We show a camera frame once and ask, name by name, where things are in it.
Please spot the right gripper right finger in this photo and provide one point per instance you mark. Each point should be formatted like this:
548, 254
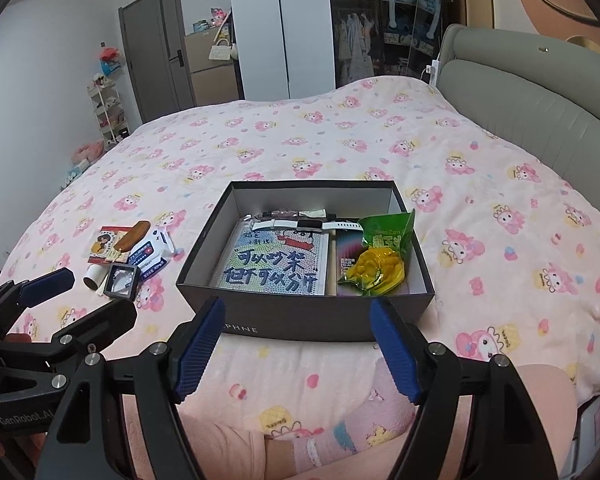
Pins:
505, 432

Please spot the black framed mirror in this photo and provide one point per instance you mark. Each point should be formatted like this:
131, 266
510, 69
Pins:
122, 281

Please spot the dark pink-ring booklet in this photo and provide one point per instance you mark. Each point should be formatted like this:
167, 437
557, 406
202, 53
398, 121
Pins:
348, 247

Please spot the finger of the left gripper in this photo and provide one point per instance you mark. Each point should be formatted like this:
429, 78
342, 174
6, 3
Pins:
92, 333
45, 282

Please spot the green corn candy packet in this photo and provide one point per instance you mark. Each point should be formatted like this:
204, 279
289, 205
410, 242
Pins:
383, 267

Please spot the brown wooden comb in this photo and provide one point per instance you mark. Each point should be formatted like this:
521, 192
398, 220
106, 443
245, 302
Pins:
133, 236

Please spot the white wardrobe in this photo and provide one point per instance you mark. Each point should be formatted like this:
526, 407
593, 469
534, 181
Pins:
285, 48

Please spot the pink cartoon bed blanket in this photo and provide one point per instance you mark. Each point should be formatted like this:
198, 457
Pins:
512, 248

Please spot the pink patterned sock foot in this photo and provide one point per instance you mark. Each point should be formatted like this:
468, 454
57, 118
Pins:
384, 415

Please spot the white shelf rack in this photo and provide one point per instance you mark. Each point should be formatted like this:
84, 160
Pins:
108, 111

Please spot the alcohol wipes pack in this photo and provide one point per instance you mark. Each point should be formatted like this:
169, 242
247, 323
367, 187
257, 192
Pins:
152, 253

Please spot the grey padded headboard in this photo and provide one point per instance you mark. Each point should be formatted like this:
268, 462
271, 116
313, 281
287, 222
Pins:
539, 93

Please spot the grey door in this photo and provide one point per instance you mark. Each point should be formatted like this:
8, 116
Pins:
153, 38

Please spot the cream handbag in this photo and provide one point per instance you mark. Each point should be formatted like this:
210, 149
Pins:
223, 50

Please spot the red white card box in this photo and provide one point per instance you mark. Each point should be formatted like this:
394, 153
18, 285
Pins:
103, 248

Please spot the white smart watch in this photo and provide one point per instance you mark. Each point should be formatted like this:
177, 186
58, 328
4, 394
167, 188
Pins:
300, 221

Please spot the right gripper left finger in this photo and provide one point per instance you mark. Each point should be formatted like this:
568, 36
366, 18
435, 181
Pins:
88, 439

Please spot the white paper roll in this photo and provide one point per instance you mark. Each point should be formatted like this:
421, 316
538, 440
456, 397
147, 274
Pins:
95, 275

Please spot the black Daphne shoe box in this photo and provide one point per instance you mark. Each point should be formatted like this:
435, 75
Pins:
329, 317

